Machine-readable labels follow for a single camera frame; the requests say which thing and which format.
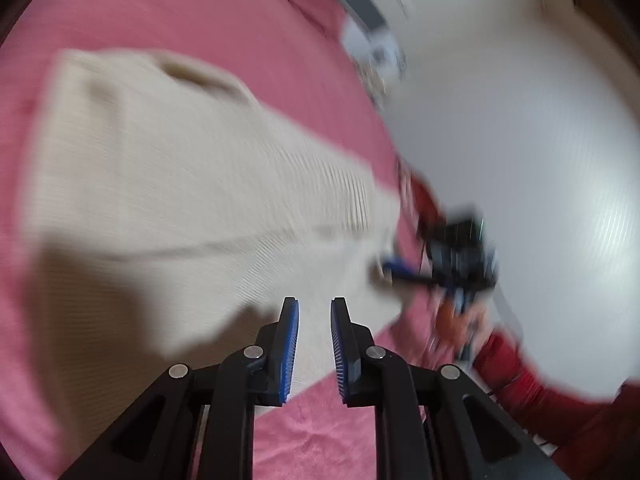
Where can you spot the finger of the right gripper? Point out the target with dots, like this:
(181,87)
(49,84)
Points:
(395,270)

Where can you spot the right white nightstand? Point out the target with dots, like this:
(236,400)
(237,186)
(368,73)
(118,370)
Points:
(378,58)

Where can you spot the cream knitted sweater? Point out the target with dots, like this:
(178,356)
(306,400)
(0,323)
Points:
(169,205)

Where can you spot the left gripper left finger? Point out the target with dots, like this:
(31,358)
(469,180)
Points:
(223,399)

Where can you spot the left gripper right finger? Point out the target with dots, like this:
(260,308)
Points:
(415,436)

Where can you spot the pink bed blanket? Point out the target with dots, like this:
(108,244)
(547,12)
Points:
(293,62)

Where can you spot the red sleeved forearm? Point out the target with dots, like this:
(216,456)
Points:
(592,439)

